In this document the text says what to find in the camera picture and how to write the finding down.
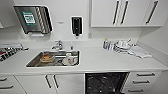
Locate stainless steel dishwasher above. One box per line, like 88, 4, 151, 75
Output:
83, 71, 131, 94

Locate white cup and dishes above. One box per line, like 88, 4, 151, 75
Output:
62, 52, 79, 66

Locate blue dish soap bottle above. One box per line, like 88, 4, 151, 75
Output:
102, 38, 110, 51

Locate chrome sink faucet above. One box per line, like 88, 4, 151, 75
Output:
51, 40, 65, 52

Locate small white bottle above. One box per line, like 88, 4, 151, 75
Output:
107, 40, 114, 51

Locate orange bowl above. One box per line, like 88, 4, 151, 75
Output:
39, 53, 54, 64

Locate white two-door base cabinet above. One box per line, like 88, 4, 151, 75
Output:
14, 72, 86, 94

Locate stainless steel sink basin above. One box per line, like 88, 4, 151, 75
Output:
25, 49, 81, 69

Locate steel paper towel dispenser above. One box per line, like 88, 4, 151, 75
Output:
12, 5, 53, 36

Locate white drawer unit narrow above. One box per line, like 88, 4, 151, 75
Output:
121, 70, 163, 94

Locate white drawer unit wide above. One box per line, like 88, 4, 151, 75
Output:
0, 74, 26, 94

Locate black wall soap dispenser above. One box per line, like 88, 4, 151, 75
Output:
70, 16, 83, 38

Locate small wall label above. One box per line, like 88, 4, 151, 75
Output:
57, 21, 65, 25

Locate white wall cabinet wide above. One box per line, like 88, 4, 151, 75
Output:
90, 0, 168, 28

